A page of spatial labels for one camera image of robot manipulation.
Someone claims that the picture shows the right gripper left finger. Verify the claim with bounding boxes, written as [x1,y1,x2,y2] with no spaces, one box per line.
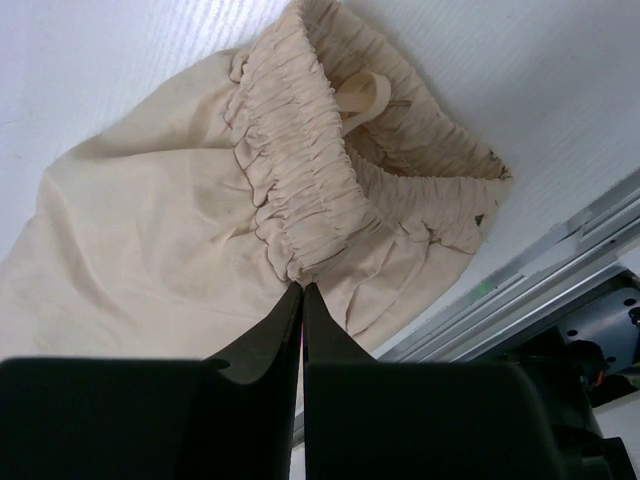
[208,283,303,479]

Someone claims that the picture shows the beige trousers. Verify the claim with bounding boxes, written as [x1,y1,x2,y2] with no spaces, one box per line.
[1,1,512,358]

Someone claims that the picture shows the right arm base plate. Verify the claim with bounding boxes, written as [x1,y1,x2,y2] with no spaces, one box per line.
[499,272,640,411]

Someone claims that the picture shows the front aluminium frame rail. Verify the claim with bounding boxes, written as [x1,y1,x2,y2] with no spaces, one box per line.
[375,173,639,362]

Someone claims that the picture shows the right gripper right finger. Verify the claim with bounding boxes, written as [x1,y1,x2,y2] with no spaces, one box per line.
[302,283,375,479]

